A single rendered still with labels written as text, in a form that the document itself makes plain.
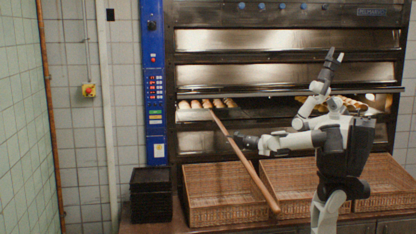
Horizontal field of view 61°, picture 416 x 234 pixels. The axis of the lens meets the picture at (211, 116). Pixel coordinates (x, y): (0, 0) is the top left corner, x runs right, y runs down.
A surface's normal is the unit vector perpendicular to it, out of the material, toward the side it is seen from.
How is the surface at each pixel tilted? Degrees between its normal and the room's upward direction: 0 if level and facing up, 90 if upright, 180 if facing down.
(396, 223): 92
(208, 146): 70
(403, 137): 90
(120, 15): 90
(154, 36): 90
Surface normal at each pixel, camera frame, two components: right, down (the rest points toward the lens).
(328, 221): 0.22, 0.61
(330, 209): 0.15, 0.23
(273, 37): 0.15, -0.11
